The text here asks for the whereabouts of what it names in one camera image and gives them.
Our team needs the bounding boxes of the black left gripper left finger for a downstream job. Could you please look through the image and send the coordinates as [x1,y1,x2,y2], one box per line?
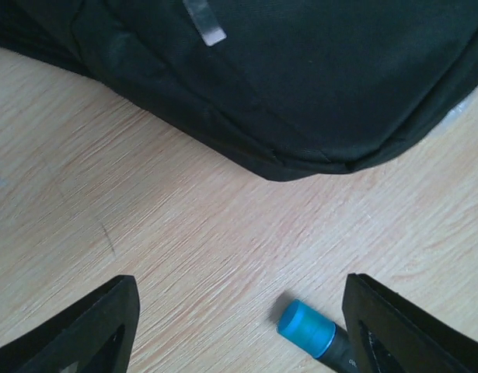
[0,275,140,372]

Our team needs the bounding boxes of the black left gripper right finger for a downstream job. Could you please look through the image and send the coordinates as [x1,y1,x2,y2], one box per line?
[343,274,478,373]

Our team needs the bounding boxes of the black student backpack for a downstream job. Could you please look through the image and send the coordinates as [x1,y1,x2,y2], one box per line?
[0,1,478,181]

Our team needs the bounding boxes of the blue black highlighter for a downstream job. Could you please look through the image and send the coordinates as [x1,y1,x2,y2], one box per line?
[277,299,359,373]

